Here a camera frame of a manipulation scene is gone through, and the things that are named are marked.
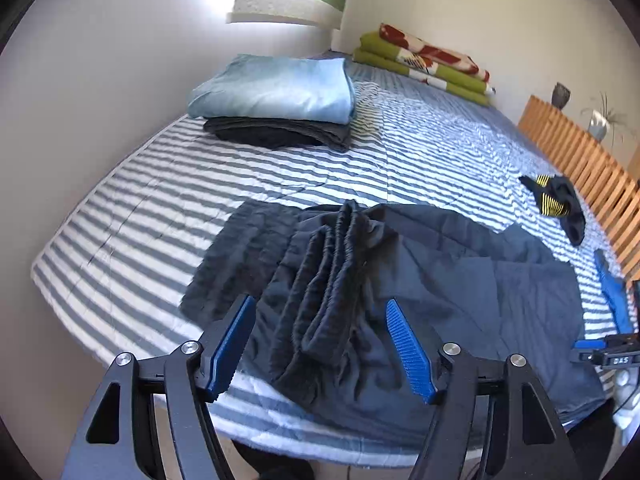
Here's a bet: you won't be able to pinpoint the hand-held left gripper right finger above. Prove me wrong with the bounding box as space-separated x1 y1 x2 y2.
385 297 581 480

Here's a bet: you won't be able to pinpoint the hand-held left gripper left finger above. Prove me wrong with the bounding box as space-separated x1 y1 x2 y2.
62 294 257 480

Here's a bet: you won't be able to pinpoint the dark navy shorts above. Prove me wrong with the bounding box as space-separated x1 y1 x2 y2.
180 199 608 436

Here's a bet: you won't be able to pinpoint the black yellow striped garment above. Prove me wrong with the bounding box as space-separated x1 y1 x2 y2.
518 174 587 247

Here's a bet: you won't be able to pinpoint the person's black trouser leg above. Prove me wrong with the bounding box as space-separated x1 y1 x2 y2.
235 440 316 480

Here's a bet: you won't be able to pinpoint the wooden slatted headboard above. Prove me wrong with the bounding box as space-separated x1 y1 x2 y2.
517 95 640 281

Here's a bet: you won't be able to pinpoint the wooden door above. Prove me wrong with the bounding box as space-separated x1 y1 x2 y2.
627 125 640 181

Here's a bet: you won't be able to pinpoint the striped bed quilt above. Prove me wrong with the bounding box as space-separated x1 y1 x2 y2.
30 50 631 466

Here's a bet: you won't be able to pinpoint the potted plant in white pot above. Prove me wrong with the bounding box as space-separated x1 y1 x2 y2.
580 92 626 148

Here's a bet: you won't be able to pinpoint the folded black garment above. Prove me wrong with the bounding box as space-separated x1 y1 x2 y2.
202 116 353 153

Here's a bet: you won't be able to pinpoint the folded light blue garment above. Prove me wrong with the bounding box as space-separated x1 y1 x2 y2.
187 54 357 125

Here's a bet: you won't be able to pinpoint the folded green quilt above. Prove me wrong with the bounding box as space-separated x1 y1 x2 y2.
352 31 496 107

